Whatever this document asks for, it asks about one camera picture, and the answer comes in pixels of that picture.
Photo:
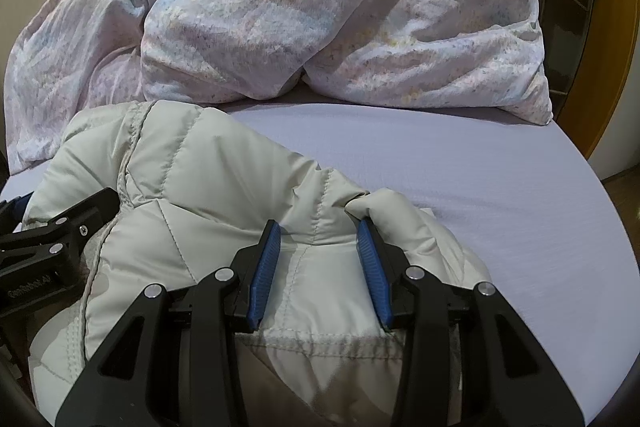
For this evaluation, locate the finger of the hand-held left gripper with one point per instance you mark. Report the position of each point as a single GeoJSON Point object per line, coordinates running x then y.
{"type": "Point", "coordinates": [16, 207]}
{"type": "Point", "coordinates": [65, 227]}

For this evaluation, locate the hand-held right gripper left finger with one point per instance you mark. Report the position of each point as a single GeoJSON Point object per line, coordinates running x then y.
{"type": "Point", "coordinates": [264, 269]}

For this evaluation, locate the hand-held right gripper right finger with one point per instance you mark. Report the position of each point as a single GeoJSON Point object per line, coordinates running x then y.
{"type": "Point", "coordinates": [372, 269]}

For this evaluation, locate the cream puffer jacket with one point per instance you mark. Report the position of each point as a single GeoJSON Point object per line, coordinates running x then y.
{"type": "Point", "coordinates": [200, 187]}

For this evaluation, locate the pink floral duvet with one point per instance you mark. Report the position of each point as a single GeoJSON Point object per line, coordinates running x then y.
{"type": "Point", "coordinates": [300, 7]}

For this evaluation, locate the wooden furniture panel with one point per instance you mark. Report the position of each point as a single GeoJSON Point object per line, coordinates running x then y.
{"type": "Point", "coordinates": [615, 32]}

